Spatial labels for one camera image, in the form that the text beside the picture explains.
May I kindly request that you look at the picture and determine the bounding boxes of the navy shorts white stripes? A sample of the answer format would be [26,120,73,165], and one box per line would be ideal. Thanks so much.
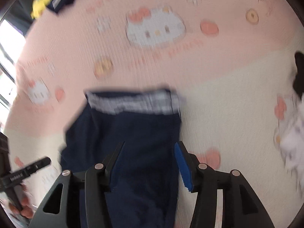
[60,89,181,227]

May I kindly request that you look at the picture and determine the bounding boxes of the white and dark clothes pile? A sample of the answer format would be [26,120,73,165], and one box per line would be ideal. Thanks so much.
[274,51,303,192]

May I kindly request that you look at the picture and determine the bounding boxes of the left hand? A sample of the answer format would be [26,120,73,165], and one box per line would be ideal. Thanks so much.
[9,184,34,219]

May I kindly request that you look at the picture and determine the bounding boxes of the pink cream Hello Kitty blanket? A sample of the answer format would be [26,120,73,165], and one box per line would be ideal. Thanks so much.
[5,0,303,227]

